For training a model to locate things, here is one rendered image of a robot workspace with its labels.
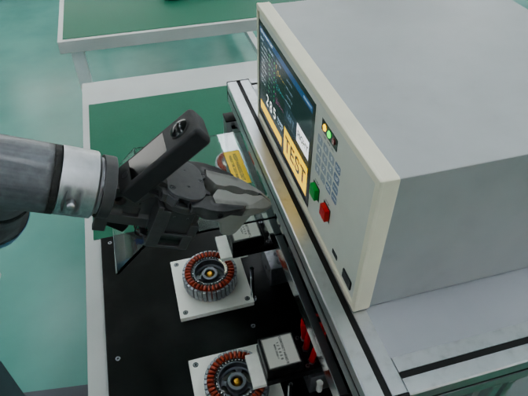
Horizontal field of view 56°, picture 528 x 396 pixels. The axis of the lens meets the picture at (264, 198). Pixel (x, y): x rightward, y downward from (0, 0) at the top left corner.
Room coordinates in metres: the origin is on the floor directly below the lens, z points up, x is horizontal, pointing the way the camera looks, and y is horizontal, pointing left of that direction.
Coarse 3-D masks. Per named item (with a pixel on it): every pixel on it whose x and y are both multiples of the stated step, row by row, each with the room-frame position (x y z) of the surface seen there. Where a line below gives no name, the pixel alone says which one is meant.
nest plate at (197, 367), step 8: (256, 344) 0.50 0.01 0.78; (256, 352) 0.48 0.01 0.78; (192, 360) 0.46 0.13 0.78; (200, 360) 0.46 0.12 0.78; (208, 360) 0.46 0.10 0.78; (192, 368) 0.45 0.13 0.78; (200, 368) 0.45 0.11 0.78; (192, 376) 0.43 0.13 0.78; (200, 376) 0.43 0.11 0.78; (248, 376) 0.43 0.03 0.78; (192, 384) 0.42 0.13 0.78; (200, 384) 0.42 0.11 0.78; (200, 392) 0.40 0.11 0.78; (224, 392) 0.40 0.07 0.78; (272, 392) 0.40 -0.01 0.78; (280, 392) 0.40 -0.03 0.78
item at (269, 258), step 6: (264, 252) 0.69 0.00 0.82; (270, 252) 0.69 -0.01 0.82; (264, 258) 0.69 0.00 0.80; (270, 258) 0.67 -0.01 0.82; (276, 258) 0.67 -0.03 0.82; (264, 264) 0.69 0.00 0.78; (270, 264) 0.65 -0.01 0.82; (276, 264) 0.65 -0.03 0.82; (270, 270) 0.64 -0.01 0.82; (276, 270) 0.64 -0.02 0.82; (282, 270) 0.65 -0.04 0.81; (270, 276) 0.64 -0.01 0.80; (276, 276) 0.64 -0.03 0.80; (282, 276) 0.65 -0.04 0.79; (270, 282) 0.64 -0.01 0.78; (276, 282) 0.64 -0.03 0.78; (282, 282) 0.65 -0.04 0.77
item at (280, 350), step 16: (272, 336) 0.46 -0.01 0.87; (288, 336) 0.46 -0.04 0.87; (272, 352) 0.43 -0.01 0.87; (288, 352) 0.43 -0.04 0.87; (304, 352) 0.44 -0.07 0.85; (256, 368) 0.42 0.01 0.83; (272, 368) 0.40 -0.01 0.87; (288, 368) 0.40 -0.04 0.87; (304, 368) 0.41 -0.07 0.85; (320, 368) 0.41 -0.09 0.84; (256, 384) 0.39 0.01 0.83; (272, 384) 0.39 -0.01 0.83
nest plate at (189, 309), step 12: (180, 264) 0.69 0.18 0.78; (240, 264) 0.69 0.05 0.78; (180, 276) 0.66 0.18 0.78; (240, 276) 0.66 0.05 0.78; (180, 288) 0.62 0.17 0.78; (240, 288) 0.62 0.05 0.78; (180, 300) 0.59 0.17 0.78; (192, 300) 0.59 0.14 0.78; (228, 300) 0.59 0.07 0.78; (240, 300) 0.59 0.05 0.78; (252, 300) 0.59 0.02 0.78; (180, 312) 0.57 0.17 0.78; (192, 312) 0.57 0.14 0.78; (204, 312) 0.57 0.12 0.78; (216, 312) 0.57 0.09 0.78
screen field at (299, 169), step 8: (288, 136) 0.59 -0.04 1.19; (288, 144) 0.59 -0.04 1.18; (288, 152) 0.59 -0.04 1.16; (296, 152) 0.56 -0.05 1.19; (288, 160) 0.59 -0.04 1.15; (296, 160) 0.56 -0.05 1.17; (296, 168) 0.55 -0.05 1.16; (304, 168) 0.52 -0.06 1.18; (296, 176) 0.55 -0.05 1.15; (304, 176) 0.52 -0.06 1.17; (304, 184) 0.52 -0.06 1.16; (304, 192) 0.52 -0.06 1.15
